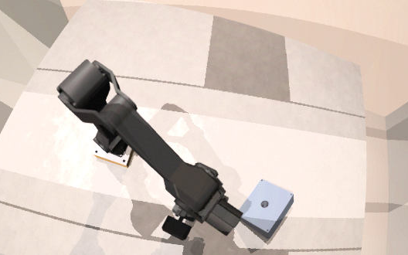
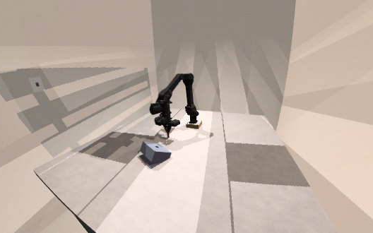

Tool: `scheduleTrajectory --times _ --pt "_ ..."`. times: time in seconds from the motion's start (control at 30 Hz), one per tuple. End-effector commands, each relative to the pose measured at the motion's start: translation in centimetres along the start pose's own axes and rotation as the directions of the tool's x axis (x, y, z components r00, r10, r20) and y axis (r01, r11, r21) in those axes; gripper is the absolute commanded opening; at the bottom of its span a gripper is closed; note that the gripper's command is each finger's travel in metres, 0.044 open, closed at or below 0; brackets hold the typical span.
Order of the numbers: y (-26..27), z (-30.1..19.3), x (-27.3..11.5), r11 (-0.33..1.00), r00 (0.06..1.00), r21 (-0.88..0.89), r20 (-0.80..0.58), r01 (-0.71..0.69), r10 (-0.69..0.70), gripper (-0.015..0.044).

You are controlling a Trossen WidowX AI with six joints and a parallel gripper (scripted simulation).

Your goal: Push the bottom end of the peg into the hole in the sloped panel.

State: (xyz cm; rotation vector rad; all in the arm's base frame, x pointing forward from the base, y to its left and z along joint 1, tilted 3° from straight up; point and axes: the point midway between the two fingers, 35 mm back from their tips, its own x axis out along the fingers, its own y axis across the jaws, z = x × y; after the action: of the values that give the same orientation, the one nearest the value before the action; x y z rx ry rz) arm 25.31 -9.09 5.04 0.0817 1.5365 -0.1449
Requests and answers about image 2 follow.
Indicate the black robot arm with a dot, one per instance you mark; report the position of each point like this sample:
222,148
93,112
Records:
165,95

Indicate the dark grey square panel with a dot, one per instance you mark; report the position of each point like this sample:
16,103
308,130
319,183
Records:
154,154

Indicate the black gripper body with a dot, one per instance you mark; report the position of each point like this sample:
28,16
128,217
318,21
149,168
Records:
170,122

